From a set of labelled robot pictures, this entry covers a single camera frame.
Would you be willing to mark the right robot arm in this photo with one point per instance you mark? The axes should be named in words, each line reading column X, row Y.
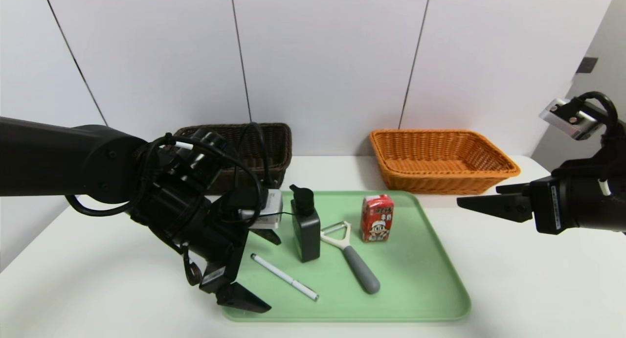
column 606, row 206

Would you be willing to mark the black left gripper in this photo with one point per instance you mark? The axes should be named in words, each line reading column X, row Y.
column 218, row 275

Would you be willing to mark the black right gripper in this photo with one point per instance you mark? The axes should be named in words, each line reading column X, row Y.
column 550, row 207

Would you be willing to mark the light green plastic tray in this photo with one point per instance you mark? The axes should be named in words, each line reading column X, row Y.
column 415, row 269

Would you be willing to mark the red cartoon milk carton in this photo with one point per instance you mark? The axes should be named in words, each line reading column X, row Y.
column 376, row 220

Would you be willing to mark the dark brown wicker basket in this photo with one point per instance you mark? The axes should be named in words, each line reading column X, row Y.
column 279, row 147

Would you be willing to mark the black pump bottle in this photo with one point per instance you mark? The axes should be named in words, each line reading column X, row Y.
column 307, row 235

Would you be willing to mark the dark square wall fixture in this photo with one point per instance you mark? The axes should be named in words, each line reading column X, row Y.
column 586, row 65

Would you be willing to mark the orange wicker basket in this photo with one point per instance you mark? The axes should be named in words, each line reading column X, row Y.
column 440, row 184

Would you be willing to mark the white pen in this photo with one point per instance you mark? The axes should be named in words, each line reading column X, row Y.
column 284, row 276

